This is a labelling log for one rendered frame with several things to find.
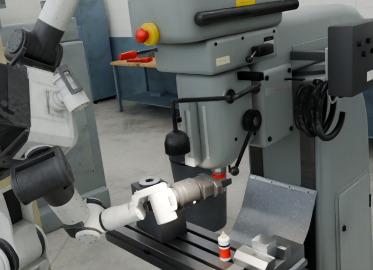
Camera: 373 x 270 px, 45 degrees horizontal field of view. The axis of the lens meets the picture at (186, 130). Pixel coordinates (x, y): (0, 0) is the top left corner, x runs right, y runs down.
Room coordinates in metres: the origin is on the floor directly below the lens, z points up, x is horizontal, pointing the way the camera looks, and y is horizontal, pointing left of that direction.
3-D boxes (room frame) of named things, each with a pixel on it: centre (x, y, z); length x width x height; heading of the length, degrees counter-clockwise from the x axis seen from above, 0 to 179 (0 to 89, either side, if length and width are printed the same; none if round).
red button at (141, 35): (1.21, 0.09, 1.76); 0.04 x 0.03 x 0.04; 44
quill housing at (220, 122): (1.39, -0.10, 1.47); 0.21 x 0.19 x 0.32; 44
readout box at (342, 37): (1.35, -0.54, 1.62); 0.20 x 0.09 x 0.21; 134
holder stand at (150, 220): (1.66, 0.15, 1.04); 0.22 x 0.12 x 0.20; 32
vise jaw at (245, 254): (1.23, -0.17, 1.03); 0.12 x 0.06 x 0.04; 43
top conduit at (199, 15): (1.31, -0.22, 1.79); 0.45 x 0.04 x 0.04; 134
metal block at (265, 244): (1.26, -0.21, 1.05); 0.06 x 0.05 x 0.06; 43
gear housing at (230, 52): (1.42, -0.12, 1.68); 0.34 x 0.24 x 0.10; 134
